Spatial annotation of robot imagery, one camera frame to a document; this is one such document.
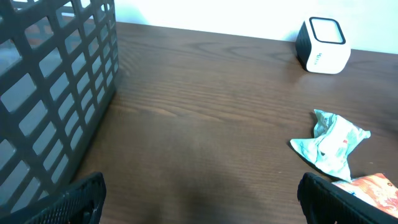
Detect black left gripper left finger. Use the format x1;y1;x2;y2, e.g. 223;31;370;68
1;172;106;224

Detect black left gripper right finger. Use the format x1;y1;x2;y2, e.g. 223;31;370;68
297;172;397;224

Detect orange small box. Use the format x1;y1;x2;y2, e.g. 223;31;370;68
333;173;397;218

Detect light green tissue pack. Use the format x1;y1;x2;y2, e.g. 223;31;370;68
290;110;371;182

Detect white barcode scanner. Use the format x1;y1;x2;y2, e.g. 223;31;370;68
295;17;351;74

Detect grey plastic basket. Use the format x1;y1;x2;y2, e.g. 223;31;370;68
1;0;119;216

